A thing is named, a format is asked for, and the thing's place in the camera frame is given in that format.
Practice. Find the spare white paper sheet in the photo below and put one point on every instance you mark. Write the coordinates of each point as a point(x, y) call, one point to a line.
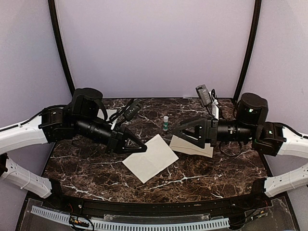
point(110, 112)

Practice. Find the black front table rail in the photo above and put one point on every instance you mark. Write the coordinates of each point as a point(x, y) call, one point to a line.
point(95, 208)

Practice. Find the black corner frame post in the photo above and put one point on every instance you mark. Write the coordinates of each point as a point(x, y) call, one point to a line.
point(60, 46)
point(249, 50)

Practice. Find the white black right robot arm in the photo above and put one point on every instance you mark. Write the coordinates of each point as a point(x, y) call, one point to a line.
point(249, 125)

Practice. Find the green white glue stick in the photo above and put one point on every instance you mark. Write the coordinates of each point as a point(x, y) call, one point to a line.
point(165, 123)

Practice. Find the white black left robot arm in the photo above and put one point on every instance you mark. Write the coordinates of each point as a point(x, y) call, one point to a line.
point(85, 115)

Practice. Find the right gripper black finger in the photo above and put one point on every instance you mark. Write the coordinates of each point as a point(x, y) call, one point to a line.
point(196, 125)
point(195, 138)

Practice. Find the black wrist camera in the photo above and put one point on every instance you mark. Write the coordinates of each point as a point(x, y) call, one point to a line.
point(132, 110)
point(204, 95)

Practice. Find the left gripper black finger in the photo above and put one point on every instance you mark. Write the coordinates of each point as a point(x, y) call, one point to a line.
point(131, 140)
point(130, 150)

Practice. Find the white letter sheet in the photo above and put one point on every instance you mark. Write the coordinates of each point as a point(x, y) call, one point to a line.
point(157, 157)

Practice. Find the cream paper envelope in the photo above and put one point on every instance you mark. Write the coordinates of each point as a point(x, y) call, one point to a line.
point(182, 146)

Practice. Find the black right corner frame post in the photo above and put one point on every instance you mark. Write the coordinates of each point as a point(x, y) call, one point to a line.
point(249, 50)

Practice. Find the black left corner frame post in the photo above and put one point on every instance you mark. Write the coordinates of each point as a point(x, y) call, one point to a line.
point(60, 46)

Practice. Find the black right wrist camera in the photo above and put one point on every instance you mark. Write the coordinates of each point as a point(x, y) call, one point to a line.
point(204, 95)

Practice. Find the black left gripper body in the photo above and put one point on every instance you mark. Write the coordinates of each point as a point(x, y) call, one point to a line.
point(115, 140)

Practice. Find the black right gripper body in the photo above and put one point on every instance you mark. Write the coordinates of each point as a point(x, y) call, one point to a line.
point(211, 133)

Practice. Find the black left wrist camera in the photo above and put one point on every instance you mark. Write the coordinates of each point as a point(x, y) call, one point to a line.
point(132, 110)

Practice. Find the white slotted cable duct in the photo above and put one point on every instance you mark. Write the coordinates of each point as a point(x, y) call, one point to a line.
point(133, 223)

